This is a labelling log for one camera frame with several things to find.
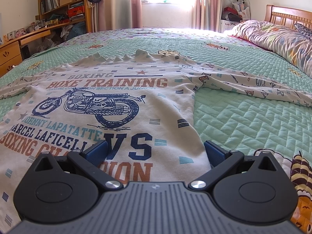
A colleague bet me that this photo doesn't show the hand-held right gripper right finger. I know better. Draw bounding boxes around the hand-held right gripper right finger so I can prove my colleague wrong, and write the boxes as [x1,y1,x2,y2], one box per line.
[190,141,281,191]

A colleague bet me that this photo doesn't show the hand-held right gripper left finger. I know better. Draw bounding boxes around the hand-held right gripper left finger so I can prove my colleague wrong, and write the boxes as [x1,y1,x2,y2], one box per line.
[33,140,123,191]

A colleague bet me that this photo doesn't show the white printed long-sleeve shirt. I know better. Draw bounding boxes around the white printed long-sleeve shirt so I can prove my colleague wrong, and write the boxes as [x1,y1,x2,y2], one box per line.
[0,49,312,227]

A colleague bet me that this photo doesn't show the green quilted bee bedspread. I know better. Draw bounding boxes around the green quilted bee bedspread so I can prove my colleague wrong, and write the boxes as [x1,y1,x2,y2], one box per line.
[0,27,312,232]

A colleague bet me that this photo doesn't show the clear plastic bags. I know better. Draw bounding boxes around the clear plastic bags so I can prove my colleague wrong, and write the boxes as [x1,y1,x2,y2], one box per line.
[39,35,61,53]

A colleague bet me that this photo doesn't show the blue bag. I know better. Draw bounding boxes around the blue bag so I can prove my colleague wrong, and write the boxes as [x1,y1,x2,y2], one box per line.
[61,21,87,41]

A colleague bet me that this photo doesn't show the white storage box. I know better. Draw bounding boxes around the white storage box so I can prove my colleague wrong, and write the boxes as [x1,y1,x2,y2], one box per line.
[220,19,240,33]

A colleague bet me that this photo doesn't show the floral pink pillow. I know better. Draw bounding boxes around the floral pink pillow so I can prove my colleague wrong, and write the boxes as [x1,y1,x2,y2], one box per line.
[228,19,312,75]

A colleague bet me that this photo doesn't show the wooden bookshelf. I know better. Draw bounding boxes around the wooden bookshelf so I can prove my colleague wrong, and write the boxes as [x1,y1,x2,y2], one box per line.
[36,0,93,33]

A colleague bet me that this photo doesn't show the wooden desk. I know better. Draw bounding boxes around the wooden desk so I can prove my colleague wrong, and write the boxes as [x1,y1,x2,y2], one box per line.
[0,22,86,77]

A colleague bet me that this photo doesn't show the red box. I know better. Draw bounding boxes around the red box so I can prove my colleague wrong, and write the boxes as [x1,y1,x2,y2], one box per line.
[68,5,85,17]

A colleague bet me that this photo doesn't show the desk photo frames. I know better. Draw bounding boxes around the desk photo frames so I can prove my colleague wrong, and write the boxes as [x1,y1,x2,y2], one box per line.
[4,28,27,41]

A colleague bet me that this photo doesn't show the heap of shopping bags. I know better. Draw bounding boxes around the heap of shopping bags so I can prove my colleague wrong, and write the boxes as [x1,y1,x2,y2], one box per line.
[223,0,251,21]

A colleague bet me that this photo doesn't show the pink and beige curtain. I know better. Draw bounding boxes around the pink and beige curtain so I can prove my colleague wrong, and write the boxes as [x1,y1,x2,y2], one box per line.
[97,0,143,31]
[191,0,228,33]

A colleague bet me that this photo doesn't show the black and white patterned pillow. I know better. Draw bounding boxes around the black and white patterned pillow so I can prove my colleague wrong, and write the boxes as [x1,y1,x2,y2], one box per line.
[294,23,312,41]

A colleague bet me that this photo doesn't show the wooden headboard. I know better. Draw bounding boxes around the wooden headboard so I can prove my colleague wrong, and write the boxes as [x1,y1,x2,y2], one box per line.
[264,4,312,32]

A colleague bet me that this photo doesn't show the row of books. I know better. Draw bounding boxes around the row of books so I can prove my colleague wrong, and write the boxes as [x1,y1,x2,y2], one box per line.
[40,0,59,14]

